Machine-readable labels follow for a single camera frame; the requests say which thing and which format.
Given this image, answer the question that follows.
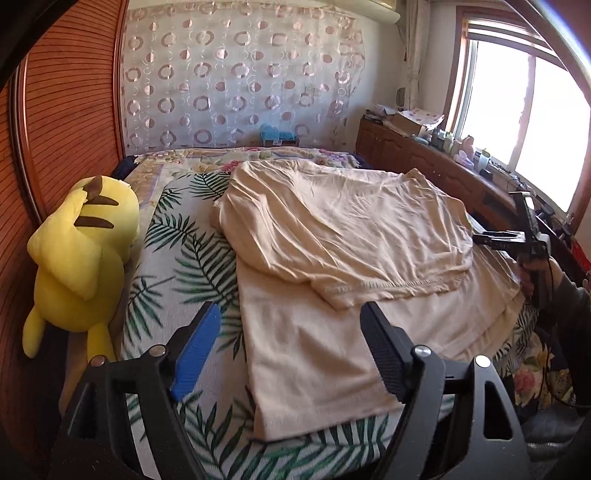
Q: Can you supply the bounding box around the beige printed t-shirt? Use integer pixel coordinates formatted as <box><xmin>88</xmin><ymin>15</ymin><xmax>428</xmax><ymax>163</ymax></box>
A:
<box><xmin>211</xmin><ymin>160</ymin><xmax>525</xmax><ymax>441</ymax></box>

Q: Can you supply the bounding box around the person's right forearm grey sleeve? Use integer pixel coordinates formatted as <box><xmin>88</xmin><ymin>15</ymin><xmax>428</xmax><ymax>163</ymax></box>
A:
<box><xmin>547</xmin><ymin>276</ymin><xmax>590</xmax><ymax>377</ymax></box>

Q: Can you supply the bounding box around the person's right hand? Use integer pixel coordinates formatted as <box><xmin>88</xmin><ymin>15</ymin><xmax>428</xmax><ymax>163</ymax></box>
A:
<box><xmin>518</xmin><ymin>257</ymin><xmax>565</xmax><ymax>301</ymax></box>

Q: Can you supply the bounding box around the long wooden cabinet desk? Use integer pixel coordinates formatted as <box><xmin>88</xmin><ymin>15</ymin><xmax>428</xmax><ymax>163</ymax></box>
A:
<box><xmin>355</xmin><ymin>117</ymin><xmax>578</xmax><ymax>259</ymax></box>

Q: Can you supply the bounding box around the palm leaf print sheet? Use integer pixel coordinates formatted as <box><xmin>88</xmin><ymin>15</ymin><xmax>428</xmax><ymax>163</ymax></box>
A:
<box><xmin>115</xmin><ymin>170</ymin><xmax>539</xmax><ymax>480</ymax></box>

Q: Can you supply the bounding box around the pink figurine on desk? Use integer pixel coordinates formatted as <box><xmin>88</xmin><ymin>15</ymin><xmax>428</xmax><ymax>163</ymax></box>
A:
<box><xmin>454</xmin><ymin>135</ymin><xmax>475</xmax><ymax>169</ymax></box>

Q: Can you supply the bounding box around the yellow Pikachu plush toy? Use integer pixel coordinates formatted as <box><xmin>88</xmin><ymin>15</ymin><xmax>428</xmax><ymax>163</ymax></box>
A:
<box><xmin>22</xmin><ymin>175</ymin><xmax>139</xmax><ymax>361</ymax></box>

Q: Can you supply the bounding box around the window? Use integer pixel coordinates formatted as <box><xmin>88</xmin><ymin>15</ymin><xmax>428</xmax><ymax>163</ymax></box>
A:
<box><xmin>445</xmin><ymin>5</ymin><xmax>590</xmax><ymax>220</ymax></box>

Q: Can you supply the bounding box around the floral quilt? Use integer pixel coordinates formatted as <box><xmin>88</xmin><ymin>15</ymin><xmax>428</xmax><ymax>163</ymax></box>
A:
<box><xmin>121</xmin><ymin>146</ymin><xmax>366</xmax><ymax>204</ymax></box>

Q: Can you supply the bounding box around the cardboard box on desk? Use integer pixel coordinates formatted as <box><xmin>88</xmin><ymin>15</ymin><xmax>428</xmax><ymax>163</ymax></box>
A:
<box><xmin>391</xmin><ymin>112</ymin><xmax>428</xmax><ymax>137</ymax></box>

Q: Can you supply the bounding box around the navy blue blanket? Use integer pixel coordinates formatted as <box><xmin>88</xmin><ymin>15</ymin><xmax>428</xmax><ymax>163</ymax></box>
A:
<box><xmin>110</xmin><ymin>155</ymin><xmax>137</xmax><ymax>180</ymax></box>

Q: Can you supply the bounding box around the blue toy on box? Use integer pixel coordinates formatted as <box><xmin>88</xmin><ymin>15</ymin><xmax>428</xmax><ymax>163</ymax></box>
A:
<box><xmin>259</xmin><ymin>124</ymin><xmax>300</xmax><ymax>148</ymax></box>

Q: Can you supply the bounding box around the beige window side curtain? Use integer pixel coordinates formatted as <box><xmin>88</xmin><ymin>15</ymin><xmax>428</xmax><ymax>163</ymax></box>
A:
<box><xmin>405</xmin><ymin>0</ymin><xmax>431</xmax><ymax>110</ymax></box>

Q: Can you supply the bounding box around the circle pattern sheer curtain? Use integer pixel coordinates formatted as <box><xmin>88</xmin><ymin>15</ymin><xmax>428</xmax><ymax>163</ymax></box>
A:
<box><xmin>121</xmin><ymin>1</ymin><xmax>366</xmax><ymax>154</ymax></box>

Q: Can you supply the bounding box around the wooden louvered wardrobe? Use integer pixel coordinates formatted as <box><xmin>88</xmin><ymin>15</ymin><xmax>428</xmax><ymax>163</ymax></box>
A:
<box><xmin>1</xmin><ymin>1</ymin><xmax>128</xmax><ymax>423</ymax></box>

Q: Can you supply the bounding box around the wall air conditioner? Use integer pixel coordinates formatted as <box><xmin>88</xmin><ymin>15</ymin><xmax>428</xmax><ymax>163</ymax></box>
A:
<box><xmin>329</xmin><ymin>0</ymin><xmax>401</xmax><ymax>24</ymax></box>

